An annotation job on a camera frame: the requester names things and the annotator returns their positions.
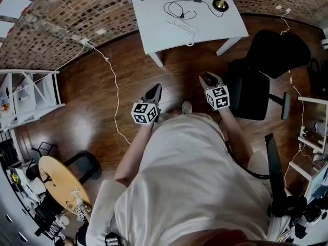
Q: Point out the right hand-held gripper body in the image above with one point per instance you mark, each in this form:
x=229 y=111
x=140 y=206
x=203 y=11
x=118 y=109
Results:
x=217 y=97

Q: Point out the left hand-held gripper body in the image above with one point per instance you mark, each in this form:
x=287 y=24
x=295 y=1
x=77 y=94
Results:
x=144 y=113

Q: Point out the person's right forearm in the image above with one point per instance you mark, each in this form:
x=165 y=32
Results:
x=237 y=137

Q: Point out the person's left forearm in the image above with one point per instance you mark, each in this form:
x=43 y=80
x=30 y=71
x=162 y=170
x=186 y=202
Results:
x=133 y=155

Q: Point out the person's light shoe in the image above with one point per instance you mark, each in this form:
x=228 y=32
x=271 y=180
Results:
x=186 y=107

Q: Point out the white rectangular table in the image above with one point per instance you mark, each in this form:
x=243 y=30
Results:
x=205 y=32

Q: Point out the black office chair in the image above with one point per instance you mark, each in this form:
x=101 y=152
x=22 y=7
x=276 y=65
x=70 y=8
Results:
x=269 y=60

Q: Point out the person's beige shirt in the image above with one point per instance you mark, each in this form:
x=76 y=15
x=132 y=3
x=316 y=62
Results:
x=189 y=178

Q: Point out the black armrest chair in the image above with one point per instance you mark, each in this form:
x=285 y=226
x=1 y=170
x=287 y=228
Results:
x=275 y=168

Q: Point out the white side desk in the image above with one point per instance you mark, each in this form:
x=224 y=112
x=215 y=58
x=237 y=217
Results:
x=311 y=142

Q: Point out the round wooden table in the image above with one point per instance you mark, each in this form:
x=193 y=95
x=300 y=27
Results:
x=61 y=181

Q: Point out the white shelf unit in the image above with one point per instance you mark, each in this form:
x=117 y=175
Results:
x=30 y=96

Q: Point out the computer monitor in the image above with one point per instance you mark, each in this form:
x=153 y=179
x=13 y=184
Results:
x=319 y=183

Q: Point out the black metal frame chair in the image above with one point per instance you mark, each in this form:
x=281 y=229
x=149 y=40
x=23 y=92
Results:
x=84 y=164

